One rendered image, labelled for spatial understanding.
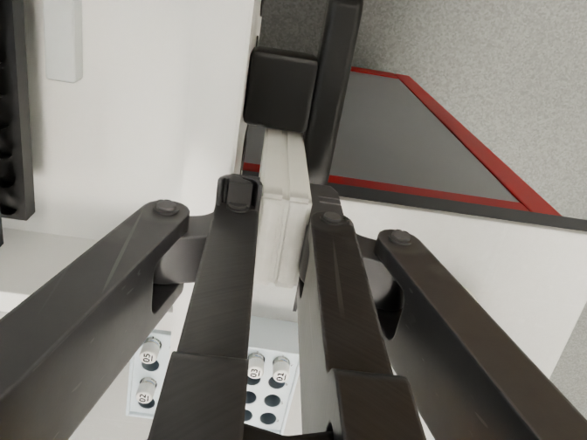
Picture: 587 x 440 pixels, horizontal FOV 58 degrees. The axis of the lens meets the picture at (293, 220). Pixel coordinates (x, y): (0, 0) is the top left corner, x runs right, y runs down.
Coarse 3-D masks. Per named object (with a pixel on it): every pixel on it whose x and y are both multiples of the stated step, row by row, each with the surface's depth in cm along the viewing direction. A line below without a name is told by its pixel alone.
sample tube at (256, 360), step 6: (252, 354) 39; (258, 354) 39; (252, 360) 38; (258, 360) 38; (252, 366) 38; (258, 366) 38; (252, 372) 38; (258, 372) 38; (252, 378) 38; (258, 378) 38
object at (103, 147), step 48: (96, 0) 24; (144, 0) 24; (192, 0) 24; (96, 48) 25; (144, 48) 25; (48, 96) 26; (96, 96) 26; (144, 96) 26; (48, 144) 27; (96, 144) 27; (144, 144) 28; (48, 192) 29; (96, 192) 29; (144, 192) 29; (48, 240) 29; (96, 240) 30; (0, 288) 25
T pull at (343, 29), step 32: (352, 0) 18; (352, 32) 18; (256, 64) 19; (288, 64) 19; (320, 64) 19; (256, 96) 19; (288, 96) 19; (320, 96) 19; (288, 128) 20; (320, 128) 19; (320, 160) 20
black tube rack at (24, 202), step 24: (0, 0) 22; (0, 24) 22; (0, 48) 22; (24, 48) 23; (0, 72) 22; (24, 72) 23; (0, 96) 23; (24, 96) 23; (0, 120) 24; (24, 120) 24; (0, 144) 24; (24, 144) 24; (0, 168) 25; (24, 168) 24; (0, 192) 25; (24, 192) 25; (24, 216) 25
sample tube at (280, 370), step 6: (276, 360) 39; (282, 360) 39; (276, 366) 38; (282, 366) 38; (288, 366) 39; (276, 372) 38; (282, 372) 38; (288, 372) 38; (276, 378) 38; (282, 378) 38; (288, 378) 38
